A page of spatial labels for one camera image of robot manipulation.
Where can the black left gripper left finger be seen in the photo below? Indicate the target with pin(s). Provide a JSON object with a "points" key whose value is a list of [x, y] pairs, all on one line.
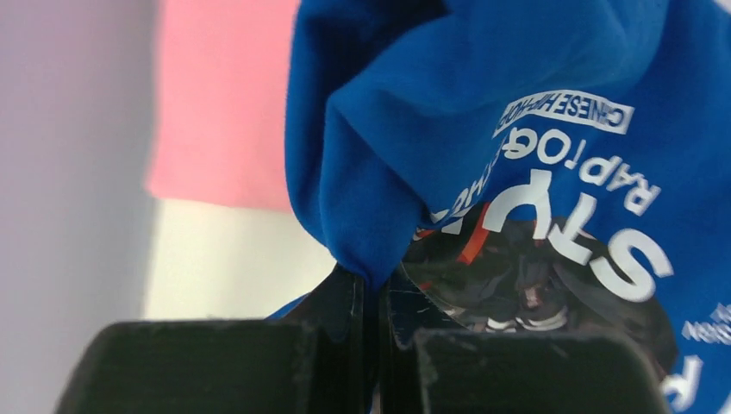
{"points": [[307, 361]]}

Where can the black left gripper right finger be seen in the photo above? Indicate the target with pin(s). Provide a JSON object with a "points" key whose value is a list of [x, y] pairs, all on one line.
{"points": [[431, 364]]}

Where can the blue printed t shirt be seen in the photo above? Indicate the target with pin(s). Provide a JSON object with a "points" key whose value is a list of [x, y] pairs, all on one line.
{"points": [[532, 166]]}

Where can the folded pink t shirt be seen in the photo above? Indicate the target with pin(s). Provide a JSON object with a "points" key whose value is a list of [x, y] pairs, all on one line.
{"points": [[221, 77]]}

